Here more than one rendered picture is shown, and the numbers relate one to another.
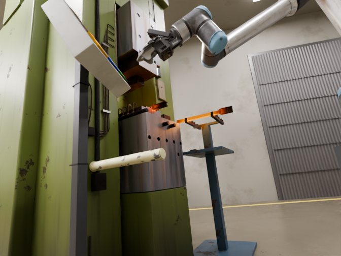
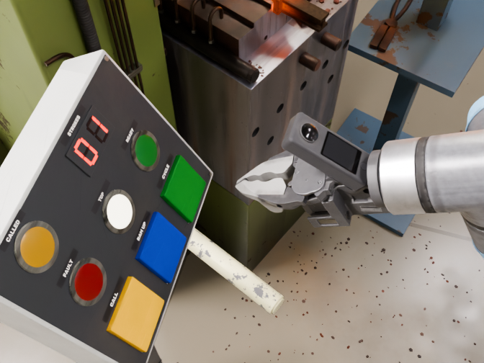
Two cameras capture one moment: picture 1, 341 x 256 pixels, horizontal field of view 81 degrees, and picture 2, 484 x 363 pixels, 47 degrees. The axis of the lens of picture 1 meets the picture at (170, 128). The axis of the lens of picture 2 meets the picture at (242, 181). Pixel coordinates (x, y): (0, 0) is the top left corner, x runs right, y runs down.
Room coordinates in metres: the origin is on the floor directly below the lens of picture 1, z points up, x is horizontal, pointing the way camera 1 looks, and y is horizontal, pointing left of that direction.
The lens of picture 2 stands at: (0.39, 0.06, 1.72)
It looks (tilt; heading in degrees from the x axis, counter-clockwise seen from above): 58 degrees down; 7
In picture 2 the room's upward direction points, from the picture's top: straight up
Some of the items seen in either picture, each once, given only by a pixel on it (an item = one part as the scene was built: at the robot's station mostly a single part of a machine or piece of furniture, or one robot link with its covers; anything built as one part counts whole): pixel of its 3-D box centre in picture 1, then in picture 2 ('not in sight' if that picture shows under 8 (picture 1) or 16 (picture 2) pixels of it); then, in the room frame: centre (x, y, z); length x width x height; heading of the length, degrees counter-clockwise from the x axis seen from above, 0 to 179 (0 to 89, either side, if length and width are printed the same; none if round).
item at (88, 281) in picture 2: not in sight; (88, 281); (0.62, 0.28, 1.09); 0.05 x 0.03 x 0.04; 147
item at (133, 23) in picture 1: (130, 49); not in sight; (1.40, 0.27, 1.56); 0.42 x 0.39 x 0.40; 57
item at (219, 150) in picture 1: (209, 153); (429, 23); (1.59, -0.29, 0.70); 0.40 x 0.30 x 0.02; 153
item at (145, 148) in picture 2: not in sight; (145, 150); (0.82, 0.25, 1.09); 0.05 x 0.03 x 0.04; 147
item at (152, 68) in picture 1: (127, 74); not in sight; (1.36, 0.29, 1.32); 0.42 x 0.20 x 0.10; 57
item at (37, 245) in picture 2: not in sight; (37, 246); (0.63, 0.32, 1.16); 0.05 x 0.03 x 0.04; 147
